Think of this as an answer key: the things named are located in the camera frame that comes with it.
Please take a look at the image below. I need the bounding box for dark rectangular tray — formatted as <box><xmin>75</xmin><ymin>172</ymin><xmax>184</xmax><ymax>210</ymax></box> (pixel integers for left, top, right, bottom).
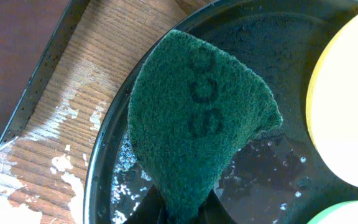
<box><xmin>0</xmin><ymin>0</ymin><xmax>89</xmax><ymax>150</ymax></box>

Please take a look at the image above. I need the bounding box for green yellow sponge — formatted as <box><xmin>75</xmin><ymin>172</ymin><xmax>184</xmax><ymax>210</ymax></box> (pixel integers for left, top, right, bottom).
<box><xmin>127</xmin><ymin>29</ymin><xmax>283</xmax><ymax>223</ymax></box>

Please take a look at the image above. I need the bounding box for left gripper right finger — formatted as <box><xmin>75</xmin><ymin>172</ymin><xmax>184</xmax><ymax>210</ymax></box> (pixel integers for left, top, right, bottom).
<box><xmin>197</xmin><ymin>190</ymin><xmax>237</xmax><ymax>224</ymax></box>

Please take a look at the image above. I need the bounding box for round black serving tray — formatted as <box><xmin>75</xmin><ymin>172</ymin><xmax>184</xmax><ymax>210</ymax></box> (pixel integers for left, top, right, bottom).
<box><xmin>83</xmin><ymin>1</ymin><xmax>358</xmax><ymax>223</ymax></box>

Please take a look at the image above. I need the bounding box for yellow plate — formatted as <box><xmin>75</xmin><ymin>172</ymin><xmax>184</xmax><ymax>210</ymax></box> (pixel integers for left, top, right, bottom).
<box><xmin>306</xmin><ymin>15</ymin><xmax>358</xmax><ymax>187</ymax></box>

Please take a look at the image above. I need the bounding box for right light blue plate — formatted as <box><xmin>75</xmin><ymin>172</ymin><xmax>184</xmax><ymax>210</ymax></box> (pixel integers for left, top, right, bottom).
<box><xmin>308</xmin><ymin>200</ymin><xmax>358</xmax><ymax>224</ymax></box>

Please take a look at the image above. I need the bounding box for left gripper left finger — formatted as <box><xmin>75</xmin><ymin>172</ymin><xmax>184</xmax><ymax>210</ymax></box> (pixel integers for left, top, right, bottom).
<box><xmin>124</xmin><ymin>185</ymin><xmax>167</xmax><ymax>224</ymax></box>

